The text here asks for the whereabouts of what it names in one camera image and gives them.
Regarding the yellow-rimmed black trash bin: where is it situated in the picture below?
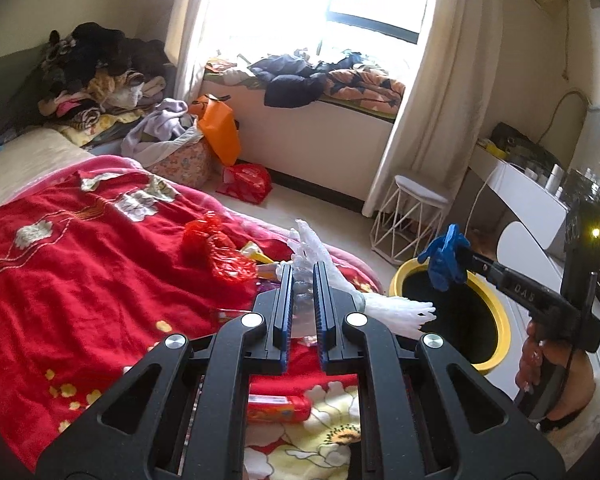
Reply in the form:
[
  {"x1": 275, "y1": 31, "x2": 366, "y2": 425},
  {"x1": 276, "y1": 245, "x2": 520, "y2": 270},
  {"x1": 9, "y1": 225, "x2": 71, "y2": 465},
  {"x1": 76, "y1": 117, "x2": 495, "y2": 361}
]
[{"x1": 389, "y1": 259, "x2": 512, "y2": 374}]

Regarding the cream bed mattress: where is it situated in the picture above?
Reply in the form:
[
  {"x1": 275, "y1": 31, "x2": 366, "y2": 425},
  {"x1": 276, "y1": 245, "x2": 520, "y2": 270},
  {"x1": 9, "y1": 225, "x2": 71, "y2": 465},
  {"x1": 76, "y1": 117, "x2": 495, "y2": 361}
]
[{"x1": 0, "y1": 127, "x2": 96, "y2": 218}]

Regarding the floral fabric laundry basket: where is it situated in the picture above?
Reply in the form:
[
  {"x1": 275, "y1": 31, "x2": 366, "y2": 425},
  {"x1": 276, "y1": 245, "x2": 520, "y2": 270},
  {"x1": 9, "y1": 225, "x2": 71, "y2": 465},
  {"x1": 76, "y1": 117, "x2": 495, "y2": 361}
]
[{"x1": 147, "y1": 130, "x2": 216, "y2": 186}]

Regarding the blue glove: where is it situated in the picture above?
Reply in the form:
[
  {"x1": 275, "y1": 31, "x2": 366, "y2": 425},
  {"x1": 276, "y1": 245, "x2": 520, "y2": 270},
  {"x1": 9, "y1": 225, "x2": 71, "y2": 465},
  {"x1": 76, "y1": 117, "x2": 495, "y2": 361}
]
[{"x1": 418, "y1": 224, "x2": 472, "y2": 292}]

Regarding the red crumpled plastic bag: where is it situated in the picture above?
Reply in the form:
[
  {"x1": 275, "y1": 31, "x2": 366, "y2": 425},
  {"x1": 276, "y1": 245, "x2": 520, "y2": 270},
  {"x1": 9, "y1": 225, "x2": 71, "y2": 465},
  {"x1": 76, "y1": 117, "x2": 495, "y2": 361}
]
[{"x1": 182, "y1": 211, "x2": 259, "y2": 286}]

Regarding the white wire stool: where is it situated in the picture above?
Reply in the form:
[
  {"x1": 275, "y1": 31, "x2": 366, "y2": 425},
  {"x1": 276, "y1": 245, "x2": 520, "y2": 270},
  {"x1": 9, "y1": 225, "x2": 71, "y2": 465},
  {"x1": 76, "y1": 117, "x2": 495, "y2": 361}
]
[{"x1": 370, "y1": 175, "x2": 456, "y2": 266}]

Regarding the white vanity desk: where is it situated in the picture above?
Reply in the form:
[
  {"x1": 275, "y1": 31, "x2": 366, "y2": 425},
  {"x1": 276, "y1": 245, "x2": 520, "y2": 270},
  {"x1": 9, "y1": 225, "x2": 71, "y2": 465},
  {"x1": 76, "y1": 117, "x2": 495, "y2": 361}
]
[{"x1": 467, "y1": 140, "x2": 576, "y2": 251}]

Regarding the grey-green headboard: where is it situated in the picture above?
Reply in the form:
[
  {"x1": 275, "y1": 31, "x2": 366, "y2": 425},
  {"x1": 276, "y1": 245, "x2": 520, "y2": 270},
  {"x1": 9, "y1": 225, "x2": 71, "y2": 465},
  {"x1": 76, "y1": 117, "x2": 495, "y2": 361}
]
[{"x1": 0, "y1": 42, "x2": 56, "y2": 141}]

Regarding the white window seat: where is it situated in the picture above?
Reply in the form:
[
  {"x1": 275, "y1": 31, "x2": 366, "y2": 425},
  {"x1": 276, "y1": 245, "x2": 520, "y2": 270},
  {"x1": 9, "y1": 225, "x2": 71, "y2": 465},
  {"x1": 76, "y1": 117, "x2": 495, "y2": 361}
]
[{"x1": 190, "y1": 72, "x2": 398, "y2": 211}]

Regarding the pile of dark clothes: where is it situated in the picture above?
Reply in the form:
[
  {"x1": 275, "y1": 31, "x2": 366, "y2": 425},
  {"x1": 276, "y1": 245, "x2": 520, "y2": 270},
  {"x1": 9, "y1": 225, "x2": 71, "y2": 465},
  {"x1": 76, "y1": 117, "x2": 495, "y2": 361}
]
[{"x1": 37, "y1": 22, "x2": 176, "y2": 133}]

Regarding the group of cosmetic bottles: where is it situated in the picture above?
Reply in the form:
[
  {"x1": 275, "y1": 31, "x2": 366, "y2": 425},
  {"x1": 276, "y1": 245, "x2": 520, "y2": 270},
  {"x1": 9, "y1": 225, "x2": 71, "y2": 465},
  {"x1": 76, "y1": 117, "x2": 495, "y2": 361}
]
[{"x1": 525, "y1": 162, "x2": 568, "y2": 198}]

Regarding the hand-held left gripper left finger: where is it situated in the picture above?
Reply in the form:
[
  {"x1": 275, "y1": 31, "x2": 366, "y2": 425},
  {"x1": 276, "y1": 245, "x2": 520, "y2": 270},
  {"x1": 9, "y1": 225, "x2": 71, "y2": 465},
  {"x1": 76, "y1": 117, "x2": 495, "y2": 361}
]
[{"x1": 35, "y1": 263, "x2": 296, "y2": 480}]

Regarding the orange paper bag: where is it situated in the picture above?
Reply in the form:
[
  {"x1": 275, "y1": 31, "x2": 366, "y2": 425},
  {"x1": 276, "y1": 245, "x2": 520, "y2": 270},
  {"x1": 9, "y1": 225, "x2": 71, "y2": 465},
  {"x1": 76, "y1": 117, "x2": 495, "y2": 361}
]
[{"x1": 189, "y1": 94, "x2": 242, "y2": 167}]

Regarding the white cable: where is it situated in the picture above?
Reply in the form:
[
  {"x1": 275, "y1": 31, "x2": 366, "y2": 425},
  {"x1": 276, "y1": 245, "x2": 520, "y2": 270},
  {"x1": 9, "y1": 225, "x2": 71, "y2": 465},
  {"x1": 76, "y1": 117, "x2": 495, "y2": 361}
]
[{"x1": 466, "y1": 162, "x2": 502, "y2": 241}]

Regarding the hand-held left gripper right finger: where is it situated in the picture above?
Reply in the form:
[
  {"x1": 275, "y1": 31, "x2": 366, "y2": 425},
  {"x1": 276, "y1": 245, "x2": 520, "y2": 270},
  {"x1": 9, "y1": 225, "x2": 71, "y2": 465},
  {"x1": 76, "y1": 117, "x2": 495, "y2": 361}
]
[{"x1": 312, "y1": 261, "x2": 566, "y2": 480}]

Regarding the orange patterned blanket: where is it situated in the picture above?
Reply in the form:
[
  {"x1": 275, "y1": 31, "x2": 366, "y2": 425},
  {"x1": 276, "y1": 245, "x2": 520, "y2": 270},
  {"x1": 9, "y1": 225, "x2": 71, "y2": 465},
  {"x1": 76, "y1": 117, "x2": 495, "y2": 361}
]
[{"x1": 325, "y1": 67, "x2": 407, "y2": 113}]

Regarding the dark olive bag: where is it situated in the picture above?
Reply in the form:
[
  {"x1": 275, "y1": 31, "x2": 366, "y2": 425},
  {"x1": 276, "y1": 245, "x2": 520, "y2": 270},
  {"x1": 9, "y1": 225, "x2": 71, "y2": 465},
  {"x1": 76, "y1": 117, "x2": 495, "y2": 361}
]
[{"x1": 490, "y1": 122, "x2": 563, "y2": 171}]

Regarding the narrow cream curtain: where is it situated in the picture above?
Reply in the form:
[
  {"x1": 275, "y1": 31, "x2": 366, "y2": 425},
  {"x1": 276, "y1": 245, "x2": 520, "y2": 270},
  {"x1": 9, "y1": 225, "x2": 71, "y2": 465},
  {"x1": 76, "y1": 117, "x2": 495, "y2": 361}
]
[{"x1": 165, "y1": 0, "x2": 216, "y2": 106}]

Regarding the lavender clothing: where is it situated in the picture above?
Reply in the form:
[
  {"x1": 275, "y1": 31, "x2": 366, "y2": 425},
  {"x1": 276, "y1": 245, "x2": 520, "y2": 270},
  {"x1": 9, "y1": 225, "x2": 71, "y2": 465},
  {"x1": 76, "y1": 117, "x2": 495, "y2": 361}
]
[{"x1": 121, "y1": 99, "x2": 201, "y2": 161}]

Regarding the window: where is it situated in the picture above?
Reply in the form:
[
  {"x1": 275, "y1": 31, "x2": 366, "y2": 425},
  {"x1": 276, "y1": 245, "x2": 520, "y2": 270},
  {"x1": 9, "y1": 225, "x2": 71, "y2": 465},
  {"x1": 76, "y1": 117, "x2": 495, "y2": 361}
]
[{"x1": 195, "y1": 0, "x2": 441, "y2": 68}]

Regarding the yellow snack wrapper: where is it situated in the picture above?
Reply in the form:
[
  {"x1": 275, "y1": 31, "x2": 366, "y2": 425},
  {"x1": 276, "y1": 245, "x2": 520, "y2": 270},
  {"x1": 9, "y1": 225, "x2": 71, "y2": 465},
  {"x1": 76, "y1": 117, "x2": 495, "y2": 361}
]
[{"x1": 237, "y1": 241, "x2": 277, "y2": 266}]

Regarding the person's right hand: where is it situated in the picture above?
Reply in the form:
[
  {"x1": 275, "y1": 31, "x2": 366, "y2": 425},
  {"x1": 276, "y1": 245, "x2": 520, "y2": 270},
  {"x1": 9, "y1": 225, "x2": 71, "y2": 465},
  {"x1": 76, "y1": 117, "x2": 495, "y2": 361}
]
[{"x1": 514, "y1": 320, "x2": 596, "y2": 422}]

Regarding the dark blue jacket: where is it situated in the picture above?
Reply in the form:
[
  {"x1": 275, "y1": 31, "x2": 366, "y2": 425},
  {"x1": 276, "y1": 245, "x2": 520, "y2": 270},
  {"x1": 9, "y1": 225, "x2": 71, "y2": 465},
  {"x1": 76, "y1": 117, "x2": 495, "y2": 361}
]
[{"x1": 247, "y1": 52, "x2": 331, "y2": 109}]

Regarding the red printed shopping bag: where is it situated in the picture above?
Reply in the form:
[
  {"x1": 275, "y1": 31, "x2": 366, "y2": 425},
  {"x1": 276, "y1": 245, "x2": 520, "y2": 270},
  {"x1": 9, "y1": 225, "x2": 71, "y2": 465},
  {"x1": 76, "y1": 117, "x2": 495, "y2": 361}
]
[{"x1": 216, "y1": 162, "x2": 273, "y2": 205}]

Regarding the red floral blanket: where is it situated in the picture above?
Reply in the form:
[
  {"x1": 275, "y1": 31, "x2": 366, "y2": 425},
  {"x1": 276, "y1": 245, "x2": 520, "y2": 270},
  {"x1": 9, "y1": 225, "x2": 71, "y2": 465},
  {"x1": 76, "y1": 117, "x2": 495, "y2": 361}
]
[{"x1": 0, "y1": 155, "x2": 386, "y2": 480}]

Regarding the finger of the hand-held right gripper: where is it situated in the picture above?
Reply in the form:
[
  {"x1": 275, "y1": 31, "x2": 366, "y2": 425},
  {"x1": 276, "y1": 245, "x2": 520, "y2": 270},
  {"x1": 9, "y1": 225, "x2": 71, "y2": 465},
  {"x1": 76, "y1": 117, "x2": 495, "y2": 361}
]
[{"x1": 457, "y1": 247, "x2": 506, "y2": 286}]

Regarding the wide cream curtain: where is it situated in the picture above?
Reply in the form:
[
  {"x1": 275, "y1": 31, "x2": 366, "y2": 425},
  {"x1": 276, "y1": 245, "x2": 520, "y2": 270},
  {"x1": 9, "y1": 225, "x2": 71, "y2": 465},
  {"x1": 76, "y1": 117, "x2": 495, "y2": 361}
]
[{"x1": 362, "y1": 0, "x2": 506, "y2": 221}]

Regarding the clear crinkled plastic packaging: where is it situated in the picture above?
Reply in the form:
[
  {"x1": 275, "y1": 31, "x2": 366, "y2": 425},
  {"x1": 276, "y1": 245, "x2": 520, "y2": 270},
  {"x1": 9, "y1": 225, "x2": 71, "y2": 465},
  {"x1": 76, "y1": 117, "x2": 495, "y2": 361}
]
[{"x1": 287, "y1": 219, "x2": 437, "y2": 341}]

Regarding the red snack packet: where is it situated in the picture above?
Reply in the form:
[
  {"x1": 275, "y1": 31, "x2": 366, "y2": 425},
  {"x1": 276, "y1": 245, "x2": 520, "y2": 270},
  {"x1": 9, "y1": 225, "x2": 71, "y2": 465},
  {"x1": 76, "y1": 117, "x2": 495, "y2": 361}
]
[{"x1": 246, "y1": 394, "x2": 312, "y2": 425}]

